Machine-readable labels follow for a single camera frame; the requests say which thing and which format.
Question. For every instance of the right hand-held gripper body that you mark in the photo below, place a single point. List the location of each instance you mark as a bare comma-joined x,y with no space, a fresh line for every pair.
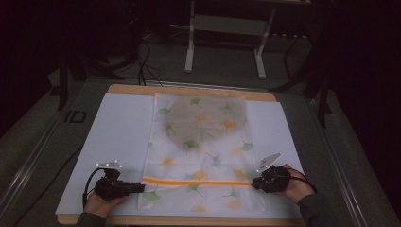
272,179

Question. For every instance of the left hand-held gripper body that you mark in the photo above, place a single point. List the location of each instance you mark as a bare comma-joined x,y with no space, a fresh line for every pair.
112,187

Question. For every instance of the leaf print mesh laundry bag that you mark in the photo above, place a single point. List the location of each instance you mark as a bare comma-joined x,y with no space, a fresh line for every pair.
201,164

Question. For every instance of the person's left hand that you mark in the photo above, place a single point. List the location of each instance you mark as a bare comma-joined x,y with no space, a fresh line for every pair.
101,206

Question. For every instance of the person's right hand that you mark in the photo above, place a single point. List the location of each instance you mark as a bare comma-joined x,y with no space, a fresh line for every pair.
298,187

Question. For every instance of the white table sheet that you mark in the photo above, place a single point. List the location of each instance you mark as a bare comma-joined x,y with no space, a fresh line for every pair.
123,132

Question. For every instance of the wooden table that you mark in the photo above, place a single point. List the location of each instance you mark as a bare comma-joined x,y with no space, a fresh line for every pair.
132,89

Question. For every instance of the dark metal stand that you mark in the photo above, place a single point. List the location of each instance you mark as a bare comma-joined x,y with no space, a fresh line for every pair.
321,94
63,82

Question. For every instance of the white metal stand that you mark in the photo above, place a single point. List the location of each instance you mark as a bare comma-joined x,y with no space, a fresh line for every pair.
227,25

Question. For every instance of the metal floor rail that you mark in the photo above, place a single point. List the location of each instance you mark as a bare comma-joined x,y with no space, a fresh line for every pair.
28,167
340,170

